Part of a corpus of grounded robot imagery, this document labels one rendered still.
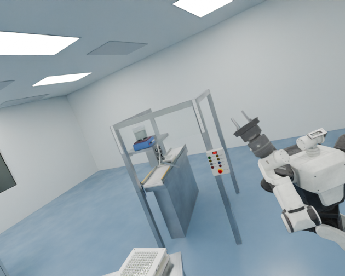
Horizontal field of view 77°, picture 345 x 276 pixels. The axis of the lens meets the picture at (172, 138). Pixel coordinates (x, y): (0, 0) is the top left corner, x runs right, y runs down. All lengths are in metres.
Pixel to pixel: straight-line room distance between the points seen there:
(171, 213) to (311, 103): 3.79
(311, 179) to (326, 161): 0.11
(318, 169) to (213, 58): 4.50
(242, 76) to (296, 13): 1.47
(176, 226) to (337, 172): 2.17
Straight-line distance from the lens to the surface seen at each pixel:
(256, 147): 1.00
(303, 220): 1.05
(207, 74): 5.53
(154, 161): 2.51
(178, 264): 1.45
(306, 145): 1.26
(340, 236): 1.52
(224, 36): 5.44
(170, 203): 2.89
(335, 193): 1.39
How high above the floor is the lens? 1.83
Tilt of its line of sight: 11 degrees down
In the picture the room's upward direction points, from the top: 19 degrees counter-clockwise
